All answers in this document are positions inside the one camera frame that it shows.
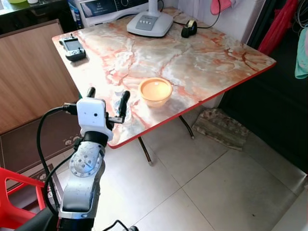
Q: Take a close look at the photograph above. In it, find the orange plastic bowl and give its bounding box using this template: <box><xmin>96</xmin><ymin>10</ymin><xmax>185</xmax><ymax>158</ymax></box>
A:
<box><xmin>139</xmin><ymin>77</ymin><xmax>173</xmax><ymax>107</ymax></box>

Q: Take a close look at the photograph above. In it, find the white kitchen appliance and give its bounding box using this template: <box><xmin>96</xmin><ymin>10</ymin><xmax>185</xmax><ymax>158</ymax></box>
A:
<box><xmin>77</xmin><ymin>0</ymin><xmax>151</xmax><ymax>27</ymax></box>

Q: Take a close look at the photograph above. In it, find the black fan power cable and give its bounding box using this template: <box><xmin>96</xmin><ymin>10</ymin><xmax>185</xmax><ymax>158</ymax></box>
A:
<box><xmin>172</xmin><ymin>0</ymin><xmax>222</xmax><ymax>29</ymax></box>

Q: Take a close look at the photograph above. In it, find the grey hanging cable bundle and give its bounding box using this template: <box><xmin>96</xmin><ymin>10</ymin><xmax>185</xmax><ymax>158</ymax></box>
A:
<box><xmin>294</xmin><ymin>0</ymin><xmax>308</xmax><ymax>27</ymax></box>

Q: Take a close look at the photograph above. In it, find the patterned doormat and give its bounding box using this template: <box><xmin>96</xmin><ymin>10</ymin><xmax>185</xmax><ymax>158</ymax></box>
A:
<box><xmin>192</xmin><ymin>108</ymin><xmax>250</xmax><ymax>151</ymax></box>

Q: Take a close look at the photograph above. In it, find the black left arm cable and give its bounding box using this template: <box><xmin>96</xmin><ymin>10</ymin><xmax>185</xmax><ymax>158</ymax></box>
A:
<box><xmin>36</xmin><ymin>103</ymin><xmax>78</xmax><ymax>215</ymax></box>

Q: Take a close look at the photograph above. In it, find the pink hanging cloth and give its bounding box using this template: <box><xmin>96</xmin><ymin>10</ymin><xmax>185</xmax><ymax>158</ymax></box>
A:
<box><xmin>210</xmin><ymin>0</ymin><xmax>236</xmax><ymax>16</ymax></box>

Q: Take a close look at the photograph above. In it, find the black tape dispenser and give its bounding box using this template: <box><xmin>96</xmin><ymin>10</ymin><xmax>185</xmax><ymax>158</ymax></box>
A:
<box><xmin>181</xmin><ymin>20</ymin><xmax>198</xmax><ymax>39</ymax></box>

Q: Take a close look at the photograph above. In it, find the wooden cabinet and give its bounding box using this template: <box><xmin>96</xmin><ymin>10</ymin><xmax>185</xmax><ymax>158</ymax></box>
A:
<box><xmin>0</xmin><ymin>19</ymin><xmax>80</xmax><ymax>135</ymax></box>

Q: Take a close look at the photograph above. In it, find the black metal table leg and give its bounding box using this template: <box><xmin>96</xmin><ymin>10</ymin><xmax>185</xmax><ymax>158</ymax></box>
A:
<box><xmin>139</xmin><ymin>137</ymin><xmax>154</xmax><ymax>166</ymax></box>
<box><xmin>179</xmin><ymin>115</ymin><xmax>195</xmax><ymax>139</ymax></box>

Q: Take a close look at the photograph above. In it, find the black handheld controller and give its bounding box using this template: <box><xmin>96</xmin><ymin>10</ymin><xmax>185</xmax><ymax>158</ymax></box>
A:
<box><xmin>59</xmin><ymin>35</ymin><xmax>87</xmax><ymax>62</ymax></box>

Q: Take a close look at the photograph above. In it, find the clear plastic water bottle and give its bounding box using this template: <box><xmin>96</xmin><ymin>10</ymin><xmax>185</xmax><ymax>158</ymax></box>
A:
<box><xmin>113</xmin><ymin>88</ymin><xmax>127</xmax><ymax>113</ymax></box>

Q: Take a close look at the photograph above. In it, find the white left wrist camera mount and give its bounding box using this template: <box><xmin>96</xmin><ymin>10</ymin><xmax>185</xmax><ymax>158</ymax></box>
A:
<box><xmin>76</xmin><ymin>98</ymin><xmax>115</xmax><ymax>142</ymax></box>

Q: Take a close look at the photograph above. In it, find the brown floor mat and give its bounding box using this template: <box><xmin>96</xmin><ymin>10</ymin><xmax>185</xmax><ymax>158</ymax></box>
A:
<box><xmin>0</xmin><ymin>111</ymin><xmax>83</xmax><ymax>175</ymax></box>

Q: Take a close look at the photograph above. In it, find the marble pattern folding table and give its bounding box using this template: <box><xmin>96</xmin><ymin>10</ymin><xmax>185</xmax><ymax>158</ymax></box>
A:
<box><xmin>52</xmin><ymin>7</ymin><xmax>277</xmax><ymax>166</ymax></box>

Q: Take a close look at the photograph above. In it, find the teal hanging cloth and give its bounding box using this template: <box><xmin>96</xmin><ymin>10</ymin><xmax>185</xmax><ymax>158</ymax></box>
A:
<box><xmin>295</xmin><ymin>26</ymin><xmax>308</xmax><ymax>80</ymax></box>

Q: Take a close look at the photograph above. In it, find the white fan base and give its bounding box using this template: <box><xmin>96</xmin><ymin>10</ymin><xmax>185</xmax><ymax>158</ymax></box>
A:
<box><xmin>127</xmin><ymin>0</ymin><xmax>174</xmax><ymax>38</ymax></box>

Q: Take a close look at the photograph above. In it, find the red hanging cloth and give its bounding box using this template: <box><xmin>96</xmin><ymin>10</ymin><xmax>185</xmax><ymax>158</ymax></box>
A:
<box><xmin>257</xmin><ymin>0</ymin><xmax>299</xmax><ymax>56</ymax></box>

